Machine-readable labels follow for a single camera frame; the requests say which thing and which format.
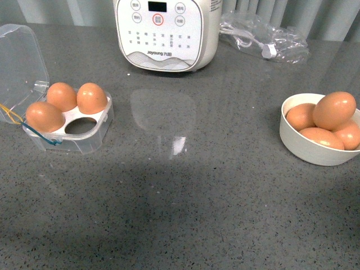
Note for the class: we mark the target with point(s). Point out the white soy milk maker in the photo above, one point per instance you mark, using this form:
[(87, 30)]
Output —
[(167, 35)]

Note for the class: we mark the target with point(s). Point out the brown egg bowl front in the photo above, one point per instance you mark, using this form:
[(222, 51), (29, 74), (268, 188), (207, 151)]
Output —
[(322, 137)]

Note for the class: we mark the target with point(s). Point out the brown egg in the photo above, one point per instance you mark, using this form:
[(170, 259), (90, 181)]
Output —
[(91, 99), (333, 110), (62, 96), (44, 117)]

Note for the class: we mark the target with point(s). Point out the brown egg bowl right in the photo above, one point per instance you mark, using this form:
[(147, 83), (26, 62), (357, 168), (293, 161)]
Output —
[(348, 133)]

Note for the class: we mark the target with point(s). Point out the clear plastic bag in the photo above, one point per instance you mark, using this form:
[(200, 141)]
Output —
[(249, 34)]

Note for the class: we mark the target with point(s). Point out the clear plastic egg box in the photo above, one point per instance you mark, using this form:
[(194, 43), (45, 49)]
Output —
[(25, 80)]

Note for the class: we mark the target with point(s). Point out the grey pleated curtain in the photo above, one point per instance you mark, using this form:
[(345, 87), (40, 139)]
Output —
[(322, 20)]

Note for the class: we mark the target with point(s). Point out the brown egg bowl left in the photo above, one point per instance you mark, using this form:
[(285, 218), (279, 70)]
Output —
[(301, 116)]

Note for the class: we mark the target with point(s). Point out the brown egg bowl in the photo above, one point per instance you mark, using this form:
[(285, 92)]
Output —
[(322, 137), (301, 116), (348, 133)]

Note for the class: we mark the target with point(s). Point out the white round bowl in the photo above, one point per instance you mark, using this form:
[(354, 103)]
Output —
[(304, 148)]

